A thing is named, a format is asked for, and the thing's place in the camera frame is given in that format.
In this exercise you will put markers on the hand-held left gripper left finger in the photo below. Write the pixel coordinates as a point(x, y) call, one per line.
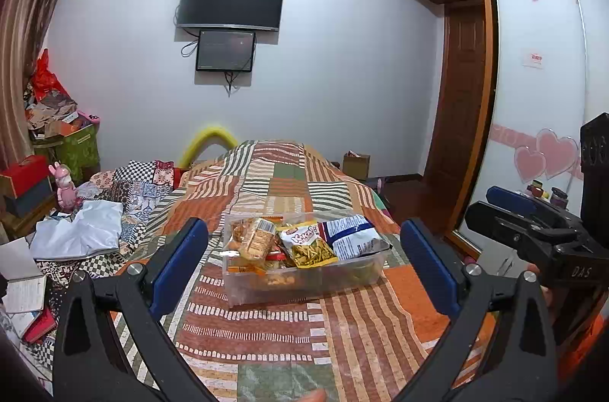
point(183, 264)

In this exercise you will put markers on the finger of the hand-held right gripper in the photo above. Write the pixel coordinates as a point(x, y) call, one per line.
point(511, 198)
point(509, 231)

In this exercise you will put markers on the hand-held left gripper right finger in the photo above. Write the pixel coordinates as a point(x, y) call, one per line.
point(428, 266)

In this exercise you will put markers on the square cracker packet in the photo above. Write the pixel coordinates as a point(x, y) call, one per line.
point(258, 240)

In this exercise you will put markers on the clear plastic container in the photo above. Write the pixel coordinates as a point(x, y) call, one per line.
point(304, 285)

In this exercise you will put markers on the small bottles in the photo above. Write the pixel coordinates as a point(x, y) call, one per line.
point(547, 193)

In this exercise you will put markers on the white blue chips bag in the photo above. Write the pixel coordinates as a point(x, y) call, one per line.
point(354, 238)

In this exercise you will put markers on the checkered quilt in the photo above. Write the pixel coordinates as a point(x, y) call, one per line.
point(142, 188)

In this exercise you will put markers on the white plastic bag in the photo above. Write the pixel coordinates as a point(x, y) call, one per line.
point(81, 231)

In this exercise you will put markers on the patchwork striped blanket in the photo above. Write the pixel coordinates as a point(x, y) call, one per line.
point(266, 335)

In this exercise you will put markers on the brown wooden door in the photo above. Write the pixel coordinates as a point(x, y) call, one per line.
point(459, 97)

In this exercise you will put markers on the brown cardboard box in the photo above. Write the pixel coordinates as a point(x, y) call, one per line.
point(357, 166)

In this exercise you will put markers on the yellow stick snack bag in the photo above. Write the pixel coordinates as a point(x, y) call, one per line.
point(307, 245)

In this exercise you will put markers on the yellow foam noodle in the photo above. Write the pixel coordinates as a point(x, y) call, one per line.
point(209, 138)

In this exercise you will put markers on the wooden wardrobe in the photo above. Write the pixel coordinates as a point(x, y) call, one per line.
point(523, 50)

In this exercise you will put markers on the pink toy rabbit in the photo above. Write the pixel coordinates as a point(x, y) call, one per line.
point(65, 190)

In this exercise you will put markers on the red book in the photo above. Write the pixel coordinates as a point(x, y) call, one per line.
point(42, 325)

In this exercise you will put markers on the green storage box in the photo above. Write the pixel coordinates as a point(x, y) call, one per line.
point(76, 150)

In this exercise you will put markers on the open white notebook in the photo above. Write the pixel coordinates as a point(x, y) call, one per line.
point(21, 283)

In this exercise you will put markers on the red box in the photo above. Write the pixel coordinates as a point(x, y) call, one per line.
point(26, 176)

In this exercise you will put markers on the red plastic bag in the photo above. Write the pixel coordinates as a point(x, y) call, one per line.
point(45, 76)

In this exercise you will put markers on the striped brown curtain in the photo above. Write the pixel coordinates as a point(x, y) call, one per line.
point(28, 26)

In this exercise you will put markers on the small wall monitor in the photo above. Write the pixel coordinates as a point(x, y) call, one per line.
point(225, 50)

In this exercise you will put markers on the black wall television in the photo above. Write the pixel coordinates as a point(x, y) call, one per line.
point(231, 0)

